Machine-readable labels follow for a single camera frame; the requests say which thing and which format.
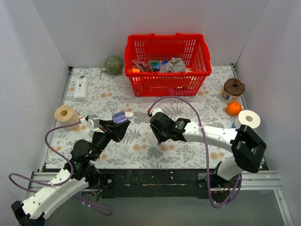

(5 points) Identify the purple earbud charging case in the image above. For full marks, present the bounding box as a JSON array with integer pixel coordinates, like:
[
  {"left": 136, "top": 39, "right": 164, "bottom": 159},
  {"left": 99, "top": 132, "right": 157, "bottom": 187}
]
[{"left": 112, "top": 112, "right": 128, "bottom": 124}]

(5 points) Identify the white earbud charging case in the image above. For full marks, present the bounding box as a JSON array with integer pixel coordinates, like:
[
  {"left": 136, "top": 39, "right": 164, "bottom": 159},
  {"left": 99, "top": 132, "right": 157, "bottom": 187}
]
[{"left": 125, "top": 112, "right": 134, "bottom": 119}]

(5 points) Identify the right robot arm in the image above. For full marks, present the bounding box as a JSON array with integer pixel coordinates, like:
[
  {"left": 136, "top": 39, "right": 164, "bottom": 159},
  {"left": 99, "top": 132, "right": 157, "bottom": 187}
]
[{"left": 150, "top": 113, "right": 267, "bottom": 188}]

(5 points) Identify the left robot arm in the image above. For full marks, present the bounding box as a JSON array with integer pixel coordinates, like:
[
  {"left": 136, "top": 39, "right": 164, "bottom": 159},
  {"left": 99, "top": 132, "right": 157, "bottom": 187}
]
[{"left": 11, "top": 119, "right": 130, "bottom": 226}]

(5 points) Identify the floral patterned table mat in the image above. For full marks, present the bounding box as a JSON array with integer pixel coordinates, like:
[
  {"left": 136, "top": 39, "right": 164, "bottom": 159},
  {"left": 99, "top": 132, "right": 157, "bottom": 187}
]
[{"left": 46, "top": 65, "right": 263, "bottom": 170}]

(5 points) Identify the beige paper roll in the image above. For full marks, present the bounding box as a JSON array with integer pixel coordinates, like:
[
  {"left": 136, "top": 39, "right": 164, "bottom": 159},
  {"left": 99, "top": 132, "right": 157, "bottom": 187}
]
[{"left": 54, "top": 105, "right": 79, "bottom": 126}]

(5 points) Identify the white rectangular device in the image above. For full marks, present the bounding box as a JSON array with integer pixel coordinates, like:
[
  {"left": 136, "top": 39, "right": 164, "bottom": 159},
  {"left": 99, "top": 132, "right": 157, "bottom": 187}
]
[{"left": 73, "top": 77, "right": 88, "bottom": 102}]

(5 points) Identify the green melon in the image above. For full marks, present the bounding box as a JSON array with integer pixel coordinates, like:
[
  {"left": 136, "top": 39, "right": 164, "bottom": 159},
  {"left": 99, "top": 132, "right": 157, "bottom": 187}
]
[{"left": 104, "top": 56, "right": 123, "bottom": 75}]

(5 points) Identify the orange fruit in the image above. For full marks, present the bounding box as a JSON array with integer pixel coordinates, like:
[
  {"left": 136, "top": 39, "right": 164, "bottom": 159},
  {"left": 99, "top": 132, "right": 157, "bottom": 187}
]
[{"left": 227, "top": 102, "right": 242, "bottom": 116}]

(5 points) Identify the crumpled grey bag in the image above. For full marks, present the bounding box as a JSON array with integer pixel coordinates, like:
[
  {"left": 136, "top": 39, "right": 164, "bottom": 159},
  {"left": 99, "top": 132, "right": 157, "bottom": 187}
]
[{"left": 159, "top": 57, "right": 186, "bottom": 73}]

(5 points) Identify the red plastic shopping basket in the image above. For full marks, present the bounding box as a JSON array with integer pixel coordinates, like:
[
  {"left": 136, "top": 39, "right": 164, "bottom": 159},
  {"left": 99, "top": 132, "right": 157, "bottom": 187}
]
[{"left": 125, "top": 33, "right": 212, "bottom": 97}]

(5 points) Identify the brown lidded jar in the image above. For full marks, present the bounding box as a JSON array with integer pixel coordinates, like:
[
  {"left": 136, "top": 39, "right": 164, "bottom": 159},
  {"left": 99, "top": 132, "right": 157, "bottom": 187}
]
[{"left": 220, "top": 78, "right": 245, "bottom": 104}]

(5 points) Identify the white toilet paper roll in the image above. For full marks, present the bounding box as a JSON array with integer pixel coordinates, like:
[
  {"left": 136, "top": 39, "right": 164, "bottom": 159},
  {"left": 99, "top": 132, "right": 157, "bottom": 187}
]
[{"left": 234, "top": 110, "right": 261, "bottom": 129}]

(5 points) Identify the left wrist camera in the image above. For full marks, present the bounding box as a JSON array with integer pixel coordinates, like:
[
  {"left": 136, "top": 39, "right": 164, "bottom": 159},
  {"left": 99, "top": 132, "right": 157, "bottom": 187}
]
[{"left": 79, "top": 114, "right": 101, "bottom": 132}]

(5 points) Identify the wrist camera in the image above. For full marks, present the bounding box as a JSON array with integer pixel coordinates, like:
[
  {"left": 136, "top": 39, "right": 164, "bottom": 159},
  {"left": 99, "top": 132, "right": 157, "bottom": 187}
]
[
  {"left": 147, "top": 107, "right": 163, "bottom": 117},
  {"left": 79, "top": 114, "right": 101, "bottom": 132}
]

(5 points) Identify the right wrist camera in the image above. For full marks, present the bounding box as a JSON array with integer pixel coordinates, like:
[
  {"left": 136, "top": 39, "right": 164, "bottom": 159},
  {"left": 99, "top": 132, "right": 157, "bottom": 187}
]
[{"left": 147, "top": 107, "right": 163, "bottom": 117}]

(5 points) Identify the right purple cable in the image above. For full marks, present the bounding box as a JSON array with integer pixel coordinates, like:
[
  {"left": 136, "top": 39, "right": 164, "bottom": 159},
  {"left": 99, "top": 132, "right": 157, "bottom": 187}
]
[{"left": 150, "top": 96, "right": 243, "bottom": 209}]

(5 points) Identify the purple cable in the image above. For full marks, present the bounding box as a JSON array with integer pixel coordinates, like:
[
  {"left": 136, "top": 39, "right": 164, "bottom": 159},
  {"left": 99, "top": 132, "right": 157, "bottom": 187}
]
[
  {"left": 8, "top": 119, "right": 113, "bottom": 216},
  {"left": 150, "top": 96, "right": 243, "bottom": 209}
]

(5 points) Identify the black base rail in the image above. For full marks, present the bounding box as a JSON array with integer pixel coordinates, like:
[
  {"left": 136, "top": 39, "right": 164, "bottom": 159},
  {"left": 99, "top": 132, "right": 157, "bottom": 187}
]
[{"left": 70, "top": 168, "right": 240, "bottom": 200}]

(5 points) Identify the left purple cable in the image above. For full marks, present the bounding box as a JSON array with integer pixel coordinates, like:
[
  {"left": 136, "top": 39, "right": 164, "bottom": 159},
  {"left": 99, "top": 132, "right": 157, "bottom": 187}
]
[{"left": 8, "top": 119, "right": 113, "bottom": 216}]

